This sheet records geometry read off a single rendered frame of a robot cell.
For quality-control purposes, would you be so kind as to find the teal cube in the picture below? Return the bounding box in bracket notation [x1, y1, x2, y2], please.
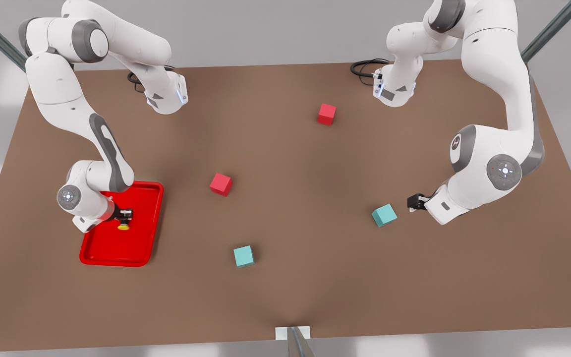
[371, 203, 398, 228]
[233, 245, 255, 268]

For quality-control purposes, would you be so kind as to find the white post foot plate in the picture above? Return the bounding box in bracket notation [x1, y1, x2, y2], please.
[275, 326, 311, 341]

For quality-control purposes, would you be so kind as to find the red plastic tray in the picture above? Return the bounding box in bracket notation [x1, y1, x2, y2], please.
[79, 181, 165, 267]

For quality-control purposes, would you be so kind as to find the red cube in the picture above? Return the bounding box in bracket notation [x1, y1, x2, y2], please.
[210, 173, 233, 197]
[317, 103, 337, 126]

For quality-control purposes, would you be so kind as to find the black cable loop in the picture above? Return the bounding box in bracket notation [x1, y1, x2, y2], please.
[127, 65, 176, 93]
[350, 59, 392, 86]

